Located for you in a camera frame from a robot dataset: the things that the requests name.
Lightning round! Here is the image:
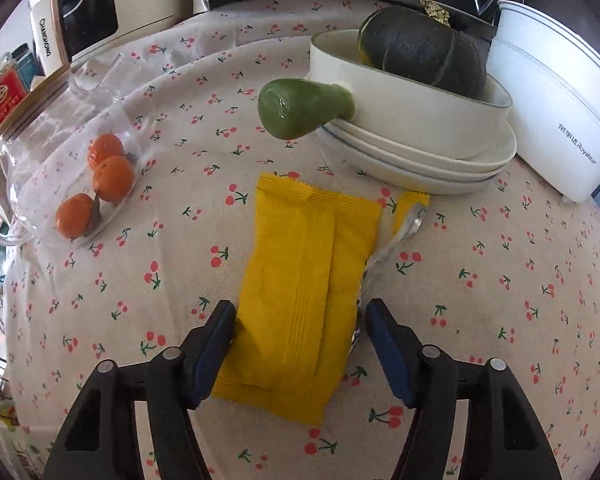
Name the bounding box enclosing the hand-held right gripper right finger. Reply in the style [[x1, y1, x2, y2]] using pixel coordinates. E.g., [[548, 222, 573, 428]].
[[365, 298, 563, 480]]

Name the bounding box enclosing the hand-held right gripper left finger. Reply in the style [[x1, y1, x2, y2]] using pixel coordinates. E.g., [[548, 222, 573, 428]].
[[45, 300, 238, 480]]

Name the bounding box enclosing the large yellow packet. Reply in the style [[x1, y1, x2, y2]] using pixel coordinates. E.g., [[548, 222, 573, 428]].
[[211, 172, 381, 427]]

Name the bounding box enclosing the cherry print tablecloth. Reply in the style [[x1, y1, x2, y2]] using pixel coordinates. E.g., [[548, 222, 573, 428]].
[[0, 0, 600, 480]]

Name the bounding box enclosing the tangerine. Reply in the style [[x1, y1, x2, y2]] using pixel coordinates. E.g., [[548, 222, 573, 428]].
[[92, 155, 136, 203], [87, 132, 126, 171], [55, 192, 98, 241]]

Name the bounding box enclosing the clear glass pitcher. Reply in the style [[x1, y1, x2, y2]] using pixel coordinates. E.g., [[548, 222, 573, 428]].
[[0, 52, 146, 248]]

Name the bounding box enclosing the white electric cooking pot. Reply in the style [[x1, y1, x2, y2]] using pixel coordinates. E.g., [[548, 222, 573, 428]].
[[485, 0, 600, 206]]

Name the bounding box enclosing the dark green pumpkin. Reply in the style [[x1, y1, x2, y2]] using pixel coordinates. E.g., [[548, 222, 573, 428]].
[[356, 0, 491, 101]]

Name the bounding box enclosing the red tin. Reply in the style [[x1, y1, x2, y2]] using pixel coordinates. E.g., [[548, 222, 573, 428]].
[[0, 72, 31, 128]]

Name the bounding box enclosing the teal tin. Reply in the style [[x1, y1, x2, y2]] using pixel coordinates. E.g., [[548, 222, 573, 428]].
[[7, 45, 46, 91]]

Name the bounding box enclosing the white saucepan with green handle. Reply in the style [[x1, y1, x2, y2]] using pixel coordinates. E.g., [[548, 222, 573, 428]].
[[257, 29, 512, 160]]

